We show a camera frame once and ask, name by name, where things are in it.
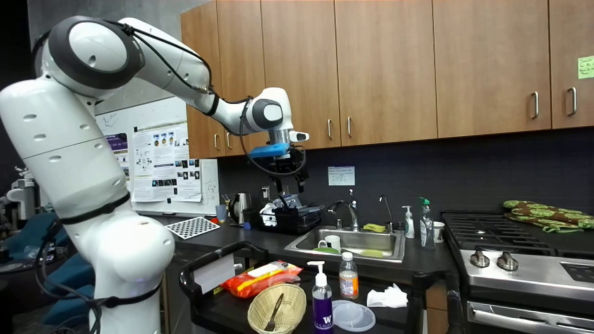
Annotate thin chrome tap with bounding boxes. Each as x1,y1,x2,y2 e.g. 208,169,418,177
377,195,396,234

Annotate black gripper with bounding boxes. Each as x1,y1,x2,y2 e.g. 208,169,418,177
268,158,310,199

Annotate printed poster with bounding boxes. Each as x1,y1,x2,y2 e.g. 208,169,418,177
128,123,206,205

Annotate black dish rack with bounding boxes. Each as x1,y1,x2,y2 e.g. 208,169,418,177
258,192,325,236

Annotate silver stove knob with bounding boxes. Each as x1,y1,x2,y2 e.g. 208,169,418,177
496,249,520,273
470,247,492,269

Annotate whiteboard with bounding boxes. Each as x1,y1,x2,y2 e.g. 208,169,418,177
95,99,221,219

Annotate blue office chair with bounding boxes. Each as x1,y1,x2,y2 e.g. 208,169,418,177
0,210,95,331

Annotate white wall note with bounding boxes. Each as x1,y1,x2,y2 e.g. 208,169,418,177
327,164,359,190

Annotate clear dish soap bottle green cap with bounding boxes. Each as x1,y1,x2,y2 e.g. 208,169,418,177
418,197,437,251

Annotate wooden upper cabinets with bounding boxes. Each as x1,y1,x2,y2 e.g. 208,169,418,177
180,0,594,162

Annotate purple hand soap pump bottle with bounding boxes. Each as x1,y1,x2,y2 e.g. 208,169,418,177
307,260,336,334

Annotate stainless steel kettle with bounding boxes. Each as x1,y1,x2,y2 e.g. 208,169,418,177
231,192,251,227

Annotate white crumpled tissue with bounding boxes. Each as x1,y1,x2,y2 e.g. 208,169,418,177
366,282,411,310

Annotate stainless steel sink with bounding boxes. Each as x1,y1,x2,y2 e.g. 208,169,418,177
284,227,409,266

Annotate green oven mitts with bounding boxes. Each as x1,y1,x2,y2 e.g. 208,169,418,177
502,199,594,236

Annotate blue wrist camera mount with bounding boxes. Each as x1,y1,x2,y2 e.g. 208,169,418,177
249,143,294,162

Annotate orange snack package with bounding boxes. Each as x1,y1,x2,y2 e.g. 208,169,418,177
223,260,305,301

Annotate chrome faucet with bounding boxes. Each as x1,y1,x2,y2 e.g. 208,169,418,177
327,197,362,234

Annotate white lab device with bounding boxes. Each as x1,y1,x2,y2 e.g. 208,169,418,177
6,167,41,221

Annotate black utility cart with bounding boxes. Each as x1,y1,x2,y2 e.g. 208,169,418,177
179,240,450,334

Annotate green sticky note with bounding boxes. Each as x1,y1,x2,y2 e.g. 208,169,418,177
576,54,594,82

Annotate white soap dispenser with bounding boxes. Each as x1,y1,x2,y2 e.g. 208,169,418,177
401,205,418,242

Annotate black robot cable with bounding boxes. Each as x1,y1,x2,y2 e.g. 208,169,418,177
123,25,309,179

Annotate yellow sponge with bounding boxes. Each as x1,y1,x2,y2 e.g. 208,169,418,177
361,221,388,236

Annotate white paper sheet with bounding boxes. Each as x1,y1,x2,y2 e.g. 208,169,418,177
193,253,238,295

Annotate black utensil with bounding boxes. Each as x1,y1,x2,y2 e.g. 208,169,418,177
264,292,286,333

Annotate woven wicker basket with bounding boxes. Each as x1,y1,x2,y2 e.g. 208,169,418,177
245,281,309,334

